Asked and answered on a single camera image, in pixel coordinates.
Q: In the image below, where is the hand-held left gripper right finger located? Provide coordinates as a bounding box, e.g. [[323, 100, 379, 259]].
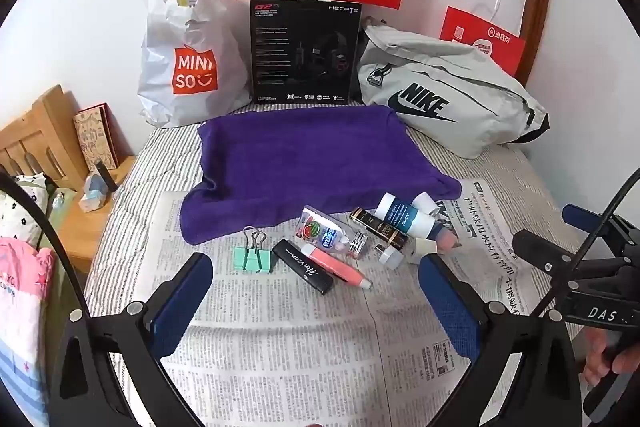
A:
[[419, 252, 586, 427]]

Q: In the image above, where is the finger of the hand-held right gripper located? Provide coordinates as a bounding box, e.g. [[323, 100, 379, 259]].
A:
[[561, 204, 640, 258], [512, 229, 583, 282]]

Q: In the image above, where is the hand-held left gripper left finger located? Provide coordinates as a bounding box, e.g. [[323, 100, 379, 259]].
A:
[[47, 251, 216, 427]]

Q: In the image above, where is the white charger plug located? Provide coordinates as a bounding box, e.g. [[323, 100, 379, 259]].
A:
[[404, 237, 440, 266]]

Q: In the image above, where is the pink jar with blue lid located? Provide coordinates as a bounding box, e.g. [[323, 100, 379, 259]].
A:
[[434, 219, 463, 253]]

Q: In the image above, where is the green binder clip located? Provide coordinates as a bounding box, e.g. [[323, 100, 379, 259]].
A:
[[233, 228, 279, 274]]

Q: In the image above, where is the white tape roll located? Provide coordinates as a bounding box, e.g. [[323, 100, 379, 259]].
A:
[[416, 192, 441, 215]]

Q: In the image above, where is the pink lip balm tube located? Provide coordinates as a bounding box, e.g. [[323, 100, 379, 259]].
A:
[[300, 243, 373, 291]]

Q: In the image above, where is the black lipstick tube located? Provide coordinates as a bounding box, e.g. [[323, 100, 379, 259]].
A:
[[272, 239, 334, 295]]

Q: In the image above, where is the person's right hand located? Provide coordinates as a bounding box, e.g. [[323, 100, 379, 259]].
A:
[[582, 328, 632, 386]]

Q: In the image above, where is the white bottle with blue label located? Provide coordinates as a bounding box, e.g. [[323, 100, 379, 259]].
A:
[[376, 193, 437, 239]]

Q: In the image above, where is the black and gold tube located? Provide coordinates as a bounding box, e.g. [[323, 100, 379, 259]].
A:
[[350, 208, 406, 252]]

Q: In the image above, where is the wooden nightstand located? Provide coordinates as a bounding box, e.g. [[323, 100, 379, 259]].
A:
[[52, 154, 137, 278]]

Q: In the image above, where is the newspaper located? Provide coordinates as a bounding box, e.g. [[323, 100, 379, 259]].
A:
[[132, 179, 536, 427]]

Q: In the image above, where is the blue and white tissue pack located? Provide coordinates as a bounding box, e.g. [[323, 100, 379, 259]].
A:
[[77, 172, 113, 212]]

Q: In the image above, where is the clear hand sanitizer bottle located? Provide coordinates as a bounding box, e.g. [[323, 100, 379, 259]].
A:
[[298, 205, 369, 262]]

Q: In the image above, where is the pink blanket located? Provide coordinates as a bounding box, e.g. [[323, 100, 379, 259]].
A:
[[0, 237, 56, 413]]

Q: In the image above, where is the grey waist bag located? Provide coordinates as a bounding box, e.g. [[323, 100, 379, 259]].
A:
[[357, 18, 550, 159]]

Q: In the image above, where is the floral white pillow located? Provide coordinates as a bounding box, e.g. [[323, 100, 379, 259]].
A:
[[0, 174, 56, 253]]

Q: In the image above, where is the patterned brown book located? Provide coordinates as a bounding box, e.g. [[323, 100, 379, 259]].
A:
[[73, 104, 120, 172]]

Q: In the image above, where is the purple towel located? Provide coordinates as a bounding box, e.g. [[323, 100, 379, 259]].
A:
[[180, 104, 462, 246]]

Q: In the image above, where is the small red paper bag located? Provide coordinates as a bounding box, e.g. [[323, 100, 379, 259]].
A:
[[439, 0, 527, 78]]

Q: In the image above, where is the wooden headboard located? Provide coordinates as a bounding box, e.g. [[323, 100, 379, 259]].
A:
[[0, 84, 83, 188]]

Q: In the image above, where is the white plastic shopping bag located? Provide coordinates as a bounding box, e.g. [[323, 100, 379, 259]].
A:
[[137, 0, 253, 128]]

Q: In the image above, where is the black headset box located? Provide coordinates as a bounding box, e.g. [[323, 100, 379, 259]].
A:
[[249, 0, 362, 106]]

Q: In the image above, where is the black cable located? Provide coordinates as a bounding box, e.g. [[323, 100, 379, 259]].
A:
[[530, 172, 640, 320], [0, 172, 88, 318]]

